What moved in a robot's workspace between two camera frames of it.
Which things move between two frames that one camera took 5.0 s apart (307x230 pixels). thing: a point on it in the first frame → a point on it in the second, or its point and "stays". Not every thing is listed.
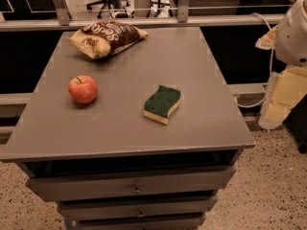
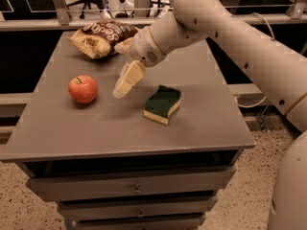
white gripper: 293,38 → 143,48
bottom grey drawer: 140,222 stays
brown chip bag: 100,38 stays
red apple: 82,88 stays
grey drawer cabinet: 106,165 stays
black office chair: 113,3 → 85,0
